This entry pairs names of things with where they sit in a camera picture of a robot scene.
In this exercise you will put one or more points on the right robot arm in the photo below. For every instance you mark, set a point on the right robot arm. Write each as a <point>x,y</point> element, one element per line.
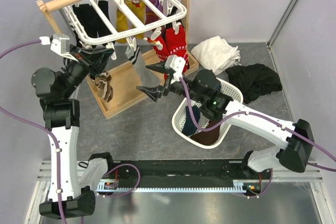
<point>292,141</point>

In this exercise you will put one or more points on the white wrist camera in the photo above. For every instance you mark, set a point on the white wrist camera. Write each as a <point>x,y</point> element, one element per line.
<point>174,67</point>
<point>60,44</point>

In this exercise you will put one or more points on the yellow reindeer sock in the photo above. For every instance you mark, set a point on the yellow reindeer sock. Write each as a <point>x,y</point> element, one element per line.
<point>138,9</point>

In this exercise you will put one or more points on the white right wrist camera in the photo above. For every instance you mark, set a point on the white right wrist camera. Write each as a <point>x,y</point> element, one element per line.
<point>174,67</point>

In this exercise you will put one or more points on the black sock white stripes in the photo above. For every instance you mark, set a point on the black sock white stripes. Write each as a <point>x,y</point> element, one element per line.
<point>72,27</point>

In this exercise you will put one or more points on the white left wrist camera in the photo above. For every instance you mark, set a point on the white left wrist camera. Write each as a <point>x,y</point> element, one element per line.
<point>60,44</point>

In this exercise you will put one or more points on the navy blue sock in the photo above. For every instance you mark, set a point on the navy blue sock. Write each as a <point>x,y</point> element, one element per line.
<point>189,128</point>

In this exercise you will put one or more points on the wooden drying rack stand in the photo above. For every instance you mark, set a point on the wooden drying rack stand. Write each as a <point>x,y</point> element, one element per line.
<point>124,78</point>

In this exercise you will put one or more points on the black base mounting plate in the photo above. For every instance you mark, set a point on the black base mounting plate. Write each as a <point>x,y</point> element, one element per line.
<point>183,176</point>

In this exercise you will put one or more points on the folded white towel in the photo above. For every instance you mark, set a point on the folded white towel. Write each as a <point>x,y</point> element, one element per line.
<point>216,54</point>

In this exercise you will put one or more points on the crumpled black cloth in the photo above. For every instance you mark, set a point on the crumpled black cloth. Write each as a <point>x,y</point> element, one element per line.
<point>254,81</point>

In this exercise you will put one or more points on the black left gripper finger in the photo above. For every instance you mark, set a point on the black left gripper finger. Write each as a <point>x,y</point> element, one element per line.
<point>83,51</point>
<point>99,63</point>

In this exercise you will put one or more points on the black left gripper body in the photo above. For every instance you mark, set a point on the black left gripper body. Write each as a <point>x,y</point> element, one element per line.
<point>86,59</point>

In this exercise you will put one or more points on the white perforated laundry basket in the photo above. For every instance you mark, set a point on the white perforated laundry basket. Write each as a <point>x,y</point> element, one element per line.
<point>179,117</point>

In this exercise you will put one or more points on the white plastic clip hanger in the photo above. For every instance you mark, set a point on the white plastic clip hanger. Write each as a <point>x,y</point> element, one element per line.
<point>138,26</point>

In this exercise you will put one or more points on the brown sock in basket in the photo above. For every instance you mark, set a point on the brown sock in basket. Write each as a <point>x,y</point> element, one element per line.
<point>207,138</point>

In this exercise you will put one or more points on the red patterned Christmas sock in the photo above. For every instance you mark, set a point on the red patterned Christmas sock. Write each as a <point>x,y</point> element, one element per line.
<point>176,44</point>

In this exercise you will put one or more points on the grey sock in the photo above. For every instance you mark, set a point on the grey sock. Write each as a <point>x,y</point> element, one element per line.
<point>135,57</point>

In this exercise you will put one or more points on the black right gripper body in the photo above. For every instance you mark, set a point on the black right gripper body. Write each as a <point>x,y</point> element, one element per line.
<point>176,86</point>

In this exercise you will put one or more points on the plain black sock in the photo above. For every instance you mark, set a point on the plain black sock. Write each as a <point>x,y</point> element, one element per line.
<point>91,21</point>

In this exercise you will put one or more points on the aluminium rail frame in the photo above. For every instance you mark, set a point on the aluminium rail frame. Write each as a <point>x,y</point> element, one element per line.
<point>287,197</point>

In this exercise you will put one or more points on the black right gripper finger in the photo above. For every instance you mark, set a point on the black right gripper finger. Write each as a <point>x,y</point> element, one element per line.
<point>154,93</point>
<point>157,67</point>

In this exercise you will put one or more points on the brown striped sock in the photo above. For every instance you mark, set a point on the brown striped sock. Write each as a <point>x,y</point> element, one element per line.
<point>103,84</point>

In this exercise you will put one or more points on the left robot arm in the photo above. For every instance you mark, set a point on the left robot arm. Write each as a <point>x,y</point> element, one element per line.
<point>63,129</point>

